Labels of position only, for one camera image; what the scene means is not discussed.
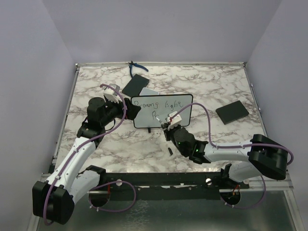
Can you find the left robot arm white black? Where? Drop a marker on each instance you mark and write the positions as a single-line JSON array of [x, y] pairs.
[[55, 198]]

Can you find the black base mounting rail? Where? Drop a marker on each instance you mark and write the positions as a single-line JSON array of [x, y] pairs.
[[169, 186]]

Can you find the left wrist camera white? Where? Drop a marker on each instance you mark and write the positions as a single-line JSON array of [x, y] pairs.
[[110, 95]]

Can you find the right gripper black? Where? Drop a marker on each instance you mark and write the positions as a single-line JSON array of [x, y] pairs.
[[167, 132]]

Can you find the small white square device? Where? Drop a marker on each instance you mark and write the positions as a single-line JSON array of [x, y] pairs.
[[148, 92]]

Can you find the small whiteboard black frame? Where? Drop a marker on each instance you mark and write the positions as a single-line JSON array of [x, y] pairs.
[[158, 106]]

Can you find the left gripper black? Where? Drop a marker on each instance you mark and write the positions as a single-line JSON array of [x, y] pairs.
[[131, 110]]

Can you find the black rectangular box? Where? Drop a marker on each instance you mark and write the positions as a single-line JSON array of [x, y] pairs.
[[135, 85]]

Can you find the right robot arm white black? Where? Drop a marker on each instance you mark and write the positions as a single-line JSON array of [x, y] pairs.
[[259, 156]]

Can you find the black eraser block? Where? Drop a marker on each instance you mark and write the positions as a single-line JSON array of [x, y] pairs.
[[232, 112]]

